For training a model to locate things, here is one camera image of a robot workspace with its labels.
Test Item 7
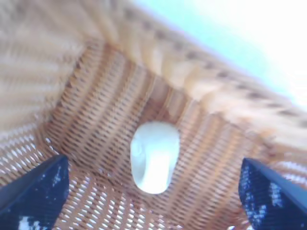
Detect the brown woven wicker basket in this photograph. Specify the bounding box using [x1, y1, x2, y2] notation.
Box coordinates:
[0, 0, 307, 230]

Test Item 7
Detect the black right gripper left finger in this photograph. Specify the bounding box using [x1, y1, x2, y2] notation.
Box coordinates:
[0, 154, 70, 230]

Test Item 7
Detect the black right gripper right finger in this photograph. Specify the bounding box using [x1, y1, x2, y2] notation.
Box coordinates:
[238, 157, 307, 230]

